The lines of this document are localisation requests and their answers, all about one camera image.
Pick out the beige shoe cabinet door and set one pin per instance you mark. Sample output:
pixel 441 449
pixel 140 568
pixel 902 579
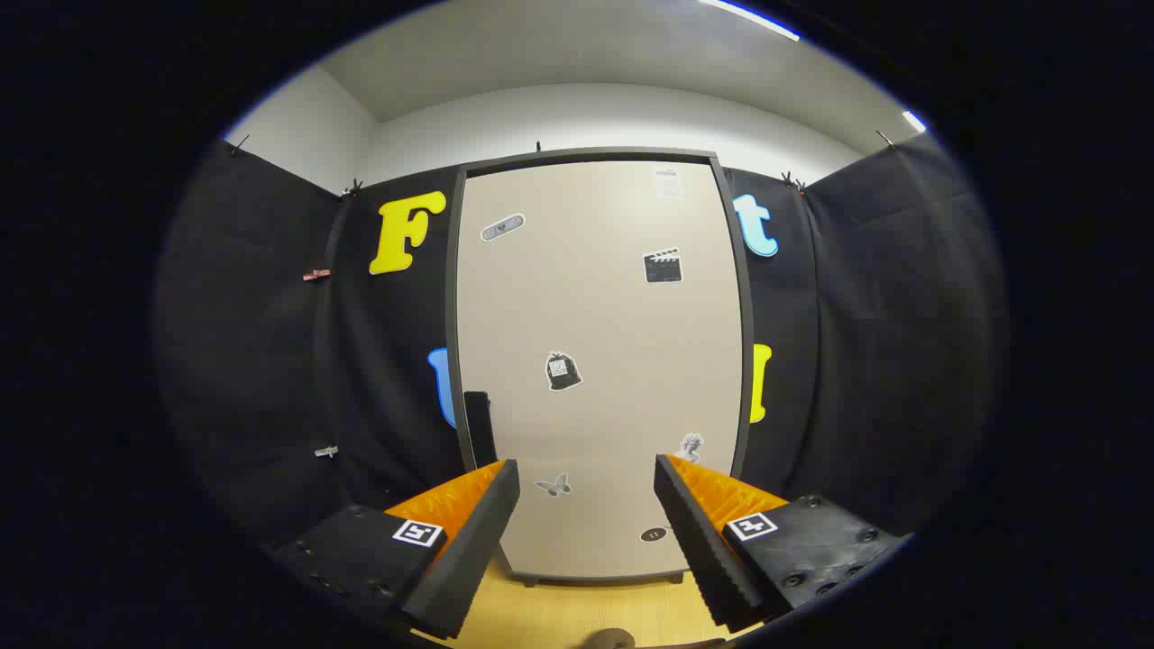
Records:
pixel 613 361

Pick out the white clip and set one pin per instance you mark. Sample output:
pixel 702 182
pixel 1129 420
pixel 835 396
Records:
pixel 326 451

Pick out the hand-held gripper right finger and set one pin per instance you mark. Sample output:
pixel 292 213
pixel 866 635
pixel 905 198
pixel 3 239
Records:
pixel 703 550

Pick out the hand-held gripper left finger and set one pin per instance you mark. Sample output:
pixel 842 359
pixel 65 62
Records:
pixel 478 550

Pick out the grey shoe cabinet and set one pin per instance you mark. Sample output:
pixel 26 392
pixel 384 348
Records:
pixel 586 154

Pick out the long ceiling light strip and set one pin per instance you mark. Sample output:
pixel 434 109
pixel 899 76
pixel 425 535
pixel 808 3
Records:
pixel 748 18

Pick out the black backdrop cloth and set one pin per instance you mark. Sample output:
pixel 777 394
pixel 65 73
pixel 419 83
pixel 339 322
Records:
pixel 252 361

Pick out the red clothespin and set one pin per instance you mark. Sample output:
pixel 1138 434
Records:
pixel 315 274

